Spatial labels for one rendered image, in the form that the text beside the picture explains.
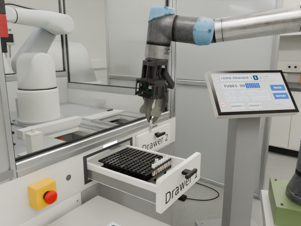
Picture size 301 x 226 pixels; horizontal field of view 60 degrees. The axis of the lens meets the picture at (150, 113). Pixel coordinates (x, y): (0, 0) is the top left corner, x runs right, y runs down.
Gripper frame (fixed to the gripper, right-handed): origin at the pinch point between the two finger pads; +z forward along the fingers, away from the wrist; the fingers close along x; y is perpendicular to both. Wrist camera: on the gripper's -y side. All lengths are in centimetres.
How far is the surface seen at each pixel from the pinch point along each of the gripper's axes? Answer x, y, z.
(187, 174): 15.5, 0.3, 15.1
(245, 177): 23, -93, 56
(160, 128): -16.6, -40.2, 19.0
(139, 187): 3.6, 9.6, 20.5
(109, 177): -9.7, 9.0, 22.5
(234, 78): 4, -91, -7
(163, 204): 13.1, 10.3, 22.3
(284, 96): 33, -104, 0
